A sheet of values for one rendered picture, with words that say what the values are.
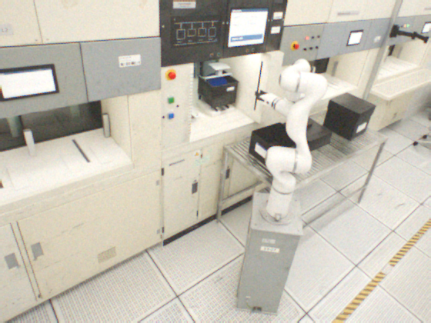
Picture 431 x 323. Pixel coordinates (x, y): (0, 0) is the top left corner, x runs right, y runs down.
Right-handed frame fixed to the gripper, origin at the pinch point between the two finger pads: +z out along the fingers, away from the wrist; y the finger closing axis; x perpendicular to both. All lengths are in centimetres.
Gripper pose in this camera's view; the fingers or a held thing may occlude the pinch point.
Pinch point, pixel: (259, 93)
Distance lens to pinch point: 210.9
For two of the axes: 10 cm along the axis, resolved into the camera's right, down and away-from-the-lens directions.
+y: 7.3, -2.6, 6.3
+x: 1.5, -8.4, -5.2
